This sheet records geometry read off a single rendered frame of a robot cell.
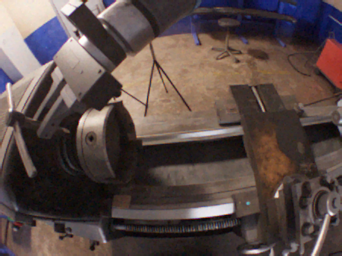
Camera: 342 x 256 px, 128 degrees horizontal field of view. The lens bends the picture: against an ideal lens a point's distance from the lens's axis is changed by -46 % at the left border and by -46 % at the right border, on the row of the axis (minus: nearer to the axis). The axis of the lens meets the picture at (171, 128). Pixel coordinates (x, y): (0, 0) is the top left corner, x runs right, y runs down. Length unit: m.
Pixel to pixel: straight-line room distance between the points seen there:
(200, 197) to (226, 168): 0.23
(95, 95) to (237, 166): 0.74
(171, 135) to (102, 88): 0.56
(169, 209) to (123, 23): 0.61
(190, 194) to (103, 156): 0.41
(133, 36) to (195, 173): 0.69
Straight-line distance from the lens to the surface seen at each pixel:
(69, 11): 0.19
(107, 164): 0.39
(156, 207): 0.66
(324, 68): 3.42
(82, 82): 0.20
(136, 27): 0.21
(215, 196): 0.66
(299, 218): 0.45
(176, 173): 0.78
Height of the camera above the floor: 1.49
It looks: 59 degrees down
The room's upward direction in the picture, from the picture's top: 16 degrees counter-clockwise
